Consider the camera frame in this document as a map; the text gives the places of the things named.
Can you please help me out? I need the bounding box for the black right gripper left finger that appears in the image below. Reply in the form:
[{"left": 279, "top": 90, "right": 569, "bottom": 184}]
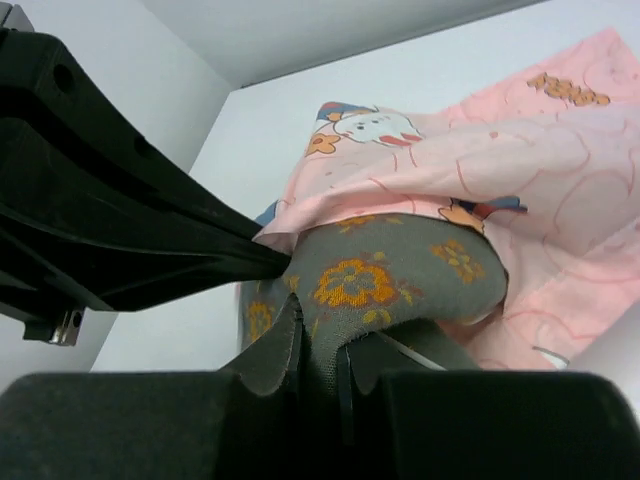
[{"left": 1, "top": 296, "right": 303, "bottom": 479}]

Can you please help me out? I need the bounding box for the grey pillow with orange flowers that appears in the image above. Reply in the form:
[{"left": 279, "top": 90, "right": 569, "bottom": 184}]
[{"left": 239, "top": 214, "right": 508, "bottom": 395}]

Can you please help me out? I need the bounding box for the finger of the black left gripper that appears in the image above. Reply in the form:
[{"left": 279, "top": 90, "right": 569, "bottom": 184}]
[{"left": 1, "top": 29, "right": 289, "bottom": 345}]

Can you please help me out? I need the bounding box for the pink bunny print pillowcase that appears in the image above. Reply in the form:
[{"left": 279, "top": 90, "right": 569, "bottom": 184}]
[{"left": 257, "top": 29, "right": 639, "bottom": 369}]

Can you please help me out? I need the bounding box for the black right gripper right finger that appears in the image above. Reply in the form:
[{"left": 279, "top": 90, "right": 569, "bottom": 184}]
[{"left": 337, "top": 333, "right": 639, "bottom": 479}]

